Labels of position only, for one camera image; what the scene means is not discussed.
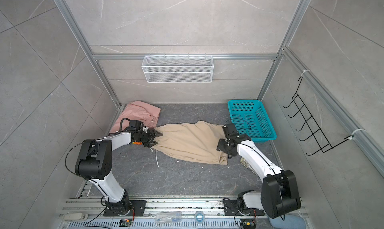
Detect pink shorts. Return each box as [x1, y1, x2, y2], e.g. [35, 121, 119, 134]
[110, 101, 161, 133]

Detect teal plastic laundry basket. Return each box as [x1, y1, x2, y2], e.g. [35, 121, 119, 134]
[228, 100, 277, 143]

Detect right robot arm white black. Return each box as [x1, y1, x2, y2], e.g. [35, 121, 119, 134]
[217, 123, 301, 220]

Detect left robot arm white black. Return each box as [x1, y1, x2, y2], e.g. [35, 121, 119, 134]
[65, 118, 163, 217]

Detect folded patterned beige shorts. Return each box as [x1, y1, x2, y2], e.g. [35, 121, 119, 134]
[240, 157, 257, 175]

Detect clear tape roll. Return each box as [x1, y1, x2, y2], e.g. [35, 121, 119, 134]
[194, 211, 205, 224]

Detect small circuit board right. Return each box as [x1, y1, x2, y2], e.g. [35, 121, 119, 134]
[239, 219, 257, 229]

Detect small circuit board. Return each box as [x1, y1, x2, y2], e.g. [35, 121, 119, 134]
[119, 219, 134, 228]
[239, 219, 257, 229]

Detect clear plastic bottle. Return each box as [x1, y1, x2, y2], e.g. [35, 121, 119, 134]
[155, 212, 182, 224]

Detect small circuit board left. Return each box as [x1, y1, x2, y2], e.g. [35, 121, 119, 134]
[119, 219, 134, 228]

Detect blue grey cloth bundle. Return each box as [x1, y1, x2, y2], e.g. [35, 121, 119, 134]
[268, 215, 307, 229]

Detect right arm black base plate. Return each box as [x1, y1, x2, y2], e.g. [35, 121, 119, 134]
[222, 198, 265, 216]

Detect white wire mesh wall basket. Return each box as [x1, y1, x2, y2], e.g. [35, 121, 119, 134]
[142, 55, 214, 83]

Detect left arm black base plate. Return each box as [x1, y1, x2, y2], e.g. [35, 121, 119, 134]
[103, 200, 147, 217]

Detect black wire hook rack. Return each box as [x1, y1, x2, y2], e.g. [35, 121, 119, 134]
[276, 77, 364, 159]

